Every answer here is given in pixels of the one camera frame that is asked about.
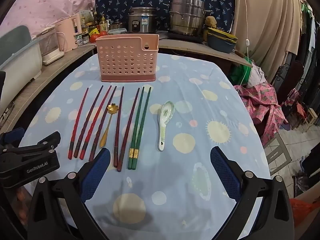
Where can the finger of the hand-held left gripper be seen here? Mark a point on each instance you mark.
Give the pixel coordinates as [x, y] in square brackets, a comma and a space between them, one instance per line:
[47, 140]
[13, 135]

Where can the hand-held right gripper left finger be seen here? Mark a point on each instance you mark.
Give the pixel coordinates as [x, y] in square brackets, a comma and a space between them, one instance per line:
[96, 175]

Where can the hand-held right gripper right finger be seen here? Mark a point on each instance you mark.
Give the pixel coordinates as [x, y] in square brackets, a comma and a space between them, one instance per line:
[225, 175]

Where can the bright red chopstick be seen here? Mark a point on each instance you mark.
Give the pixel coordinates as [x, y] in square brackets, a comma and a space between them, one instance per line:
[79, 122]
[96, 122]

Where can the dark red chopstick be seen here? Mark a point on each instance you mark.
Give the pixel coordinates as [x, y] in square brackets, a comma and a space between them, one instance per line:
[118, 130]
[129, 130]
[112, 97]
[89, 122]

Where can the green chopstick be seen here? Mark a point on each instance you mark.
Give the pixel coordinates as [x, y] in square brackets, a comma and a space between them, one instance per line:
[136, 130]
[142, 130]

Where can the gold flower spoon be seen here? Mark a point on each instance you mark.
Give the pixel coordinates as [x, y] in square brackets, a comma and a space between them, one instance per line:
[112, 108]

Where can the white ceramic soup spoon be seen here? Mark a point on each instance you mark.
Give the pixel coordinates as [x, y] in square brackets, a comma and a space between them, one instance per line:
[166, 112]

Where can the pink perforated utensil basket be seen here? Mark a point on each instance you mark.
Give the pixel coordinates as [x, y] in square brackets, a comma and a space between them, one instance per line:
[120, 55]

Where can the white tub with teal lid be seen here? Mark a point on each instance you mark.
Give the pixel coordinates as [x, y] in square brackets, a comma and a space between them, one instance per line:
[20, 62]

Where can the pink patterned cloth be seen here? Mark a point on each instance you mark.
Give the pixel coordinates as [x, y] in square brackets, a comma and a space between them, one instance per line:
[260, 105]

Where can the orange plastic bag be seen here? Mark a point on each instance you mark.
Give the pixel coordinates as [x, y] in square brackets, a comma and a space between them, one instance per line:
[305, 210]

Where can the blue dotted tablecloth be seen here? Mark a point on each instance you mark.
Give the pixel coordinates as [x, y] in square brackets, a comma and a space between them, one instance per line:
[187, 85]

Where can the green bag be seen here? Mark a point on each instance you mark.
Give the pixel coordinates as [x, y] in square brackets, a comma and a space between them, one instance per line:
[240, 72]

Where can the glass jar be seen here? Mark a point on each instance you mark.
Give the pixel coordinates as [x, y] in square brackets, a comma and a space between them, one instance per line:
[85, 35]

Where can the pink electric kettle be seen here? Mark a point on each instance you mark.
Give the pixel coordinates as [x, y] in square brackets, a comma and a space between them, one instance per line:
[67, 30]

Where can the red tomato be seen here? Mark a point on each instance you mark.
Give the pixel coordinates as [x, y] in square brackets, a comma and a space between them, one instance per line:
[94, 38]
[103, 33]

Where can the dark chair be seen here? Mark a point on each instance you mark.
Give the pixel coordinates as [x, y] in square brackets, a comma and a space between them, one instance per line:
[292, 80]

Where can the cooking oil bottle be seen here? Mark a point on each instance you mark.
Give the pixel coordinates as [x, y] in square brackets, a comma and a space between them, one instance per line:
[103, 24]

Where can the clear food container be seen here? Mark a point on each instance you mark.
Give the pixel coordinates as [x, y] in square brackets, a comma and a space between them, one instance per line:
[117, 31]

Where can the dark sauce bottle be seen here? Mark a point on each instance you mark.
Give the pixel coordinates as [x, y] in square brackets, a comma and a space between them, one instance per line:
[95, 20]

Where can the stacked blue yellow-rimmed bowls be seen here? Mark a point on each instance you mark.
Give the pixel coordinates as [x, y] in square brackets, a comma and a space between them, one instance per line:
[220, 43]

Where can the small pot with glass lid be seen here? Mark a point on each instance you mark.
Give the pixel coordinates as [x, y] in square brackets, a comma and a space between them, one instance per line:
[116, 25]

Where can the pink printed cloth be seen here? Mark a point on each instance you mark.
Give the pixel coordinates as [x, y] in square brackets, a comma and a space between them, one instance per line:
[50, 2]

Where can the black induction cooker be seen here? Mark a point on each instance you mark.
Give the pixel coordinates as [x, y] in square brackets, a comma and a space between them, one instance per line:
[175, 37]

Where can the steel rice cooker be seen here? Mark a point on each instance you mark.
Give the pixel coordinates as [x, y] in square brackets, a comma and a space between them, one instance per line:
[142, 22]

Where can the yellow sponge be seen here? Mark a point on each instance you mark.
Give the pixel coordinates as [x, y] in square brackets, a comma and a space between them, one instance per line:
[211, 22]

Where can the beige curtain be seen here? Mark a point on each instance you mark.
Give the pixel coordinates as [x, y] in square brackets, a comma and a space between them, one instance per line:
[265, 25]

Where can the steel steamer pot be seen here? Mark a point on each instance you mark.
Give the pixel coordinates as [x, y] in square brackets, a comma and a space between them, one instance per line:
[186, 17]

